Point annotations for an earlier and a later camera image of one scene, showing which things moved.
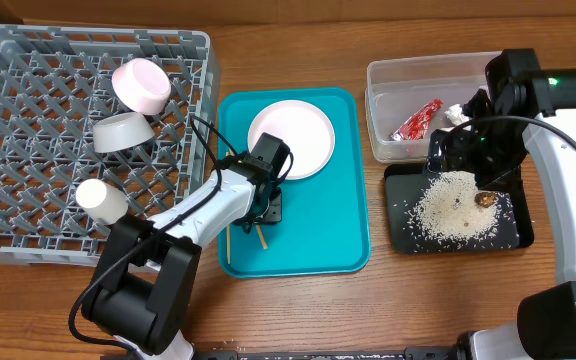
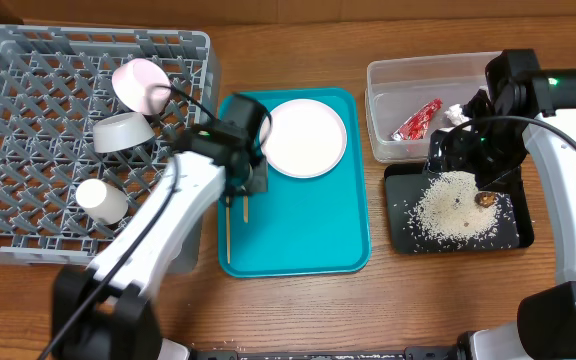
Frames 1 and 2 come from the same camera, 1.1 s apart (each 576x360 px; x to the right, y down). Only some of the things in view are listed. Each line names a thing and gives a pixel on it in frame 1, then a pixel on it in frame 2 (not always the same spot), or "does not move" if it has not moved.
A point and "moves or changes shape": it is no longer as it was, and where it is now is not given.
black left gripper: x=274 y=215 → x=258 y=179
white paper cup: x=100 y=201 does not move
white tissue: x=456 y=115 does not move
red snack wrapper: x=417 y=126 does not move
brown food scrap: x=485 y=198 does not move
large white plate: x=304 y=126 moves or changes shape
